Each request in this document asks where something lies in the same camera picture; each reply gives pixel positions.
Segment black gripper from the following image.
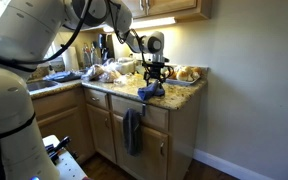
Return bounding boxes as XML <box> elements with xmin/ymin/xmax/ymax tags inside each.
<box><xmin>143</xmin><ymin>54</ymin><xmax>174</xmax><ymax>82</ymax></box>

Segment blue towel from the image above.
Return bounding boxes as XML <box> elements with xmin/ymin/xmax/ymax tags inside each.
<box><xmin>138</xmin><ymin>80</ymin><xmax>165</xmax><ymax>101</ymax></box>

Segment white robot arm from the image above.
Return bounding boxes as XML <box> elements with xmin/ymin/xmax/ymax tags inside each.
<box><xmin>0</xmin><ymin>0</ymin><xmax>164</xmax><ymax>180</ymax></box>

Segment black towel hook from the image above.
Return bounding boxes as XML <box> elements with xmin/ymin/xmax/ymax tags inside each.
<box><xmin>141</xmin><ymin>104</ymin><xmax>146</xmax><ymax>116</ymax></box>

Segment under cabinet light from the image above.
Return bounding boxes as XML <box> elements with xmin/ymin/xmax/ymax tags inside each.
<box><xmin>103</xmin><ymin>17</ymin><xmax>176</xmax><ymax>32</ymax></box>

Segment grey towel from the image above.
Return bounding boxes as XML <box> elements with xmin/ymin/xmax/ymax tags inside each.
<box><xmin>123</xmin><ymin>108</ymin><xmax>142</xmax><ymax>156</ymax></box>

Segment wooden upper cabinet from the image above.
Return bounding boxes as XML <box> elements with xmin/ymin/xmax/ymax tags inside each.
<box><xmin>60</xmin><ymin>0</ymin><xmax>214</xmax><ymax>33</ymax></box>

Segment wooden adjacent cabinet door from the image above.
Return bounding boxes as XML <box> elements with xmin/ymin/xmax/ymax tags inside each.
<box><xmin>87</xmin><ymin>105</ymin><xmax>116</xmax><ymax>163</ymax></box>

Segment paper towel roll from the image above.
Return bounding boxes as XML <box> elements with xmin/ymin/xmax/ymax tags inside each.
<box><xmin>62</xmin><ymin>47</ymin><xmax>79</xmax><ymax>71</ymax></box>

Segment wooden cabinet door under towel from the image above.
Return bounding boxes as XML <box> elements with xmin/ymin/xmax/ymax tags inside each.
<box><xmin>112</xmin><ymin>113</ymin><xmax>169</xmax><ymax>180</ymax></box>

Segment wooden corner cabinet door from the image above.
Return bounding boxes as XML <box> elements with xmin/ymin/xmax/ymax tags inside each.
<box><xmin>37</xmin><ymin>107</ymin><xmax>95</xmax><ymax>164</ymax></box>

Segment tray of bread rolls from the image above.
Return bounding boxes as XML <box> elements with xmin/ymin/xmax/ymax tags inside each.
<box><xmin>164</xmin><ymin>65</ymin><xmax>202</xmax><ymax>86</ymax></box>

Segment plastic bags on counter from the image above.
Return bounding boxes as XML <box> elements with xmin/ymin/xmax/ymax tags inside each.
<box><xmin>81</xmin><ymin>57</ymin><xmax>137</xmax><ymax>83</ymax></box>

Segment wooden right drawer front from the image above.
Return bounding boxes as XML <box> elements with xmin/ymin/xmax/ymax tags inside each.
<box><xmin>111</xmin><ymin>95</ymin><xmax>168</xmax><ymax>131</ymax></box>

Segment wooden drawer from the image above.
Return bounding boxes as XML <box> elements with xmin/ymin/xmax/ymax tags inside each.
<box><xmin>84</xmin><ymin>89</ymin><xmax>109</xmax><ymax>109</ymax></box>
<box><xmin>111</xmin><ymin>95</ymin><xmax>168</xmax><ymax>131</ymax></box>

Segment bottles on counter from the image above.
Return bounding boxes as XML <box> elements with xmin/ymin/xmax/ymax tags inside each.
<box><xmin>83</xmin><ymin>34</ymin><xmax>115</xmax><ymax>68</ymax></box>

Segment wooden left drawer front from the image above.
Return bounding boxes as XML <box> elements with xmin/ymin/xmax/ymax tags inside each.
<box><xmin>84</xmin><ymin>89</ymin><xmax>109</xmax><ymax>109</ymax></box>

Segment dark cloth by sink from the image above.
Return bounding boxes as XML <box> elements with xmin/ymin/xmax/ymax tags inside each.
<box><xmin>44</xmin><ymin>71</ymin><xmax>81</xmax><ymax>83</ymax></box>

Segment kitchen sink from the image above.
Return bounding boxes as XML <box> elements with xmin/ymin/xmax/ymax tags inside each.
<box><xmin>27</xmin><ymin>80</ymin><xmax>58</xmax><ymax>91</ymax></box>

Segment white perforated robot table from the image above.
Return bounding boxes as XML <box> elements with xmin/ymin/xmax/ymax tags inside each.
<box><xmin>32</xmin><ymin>135</ymin><xmax>89</xmax><ymax>180</ymax></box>

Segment black tool on table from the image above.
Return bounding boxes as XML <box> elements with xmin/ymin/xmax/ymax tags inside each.
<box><xmin>45</xmin><ymin>136</ymin><xmax>71</xmax><ymax>164</ymax></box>

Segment metal drawer handle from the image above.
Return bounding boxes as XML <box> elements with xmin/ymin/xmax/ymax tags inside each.
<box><xmin>91</xmin><ymin>97</ymin><xmax>99</xmax><ymax>101</ymax></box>

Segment metal adjacent door handle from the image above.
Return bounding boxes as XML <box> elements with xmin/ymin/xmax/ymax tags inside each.
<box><xmin>104</xmin><ymin>118</ymin><xmax>109</xmax><ymax>128</ymax></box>

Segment metal cabinet door handle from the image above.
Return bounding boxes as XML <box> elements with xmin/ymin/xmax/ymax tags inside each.
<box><xmin>160</xmin><ymin>142</ymin><xmax>164</xmax><ymax>156</ymax></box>

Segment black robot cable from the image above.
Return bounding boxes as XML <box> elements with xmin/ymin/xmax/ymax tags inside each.
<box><xmin>0</xmin><ymin>0</ymin><xmax>158</xmax><ymax>180</ymax></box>

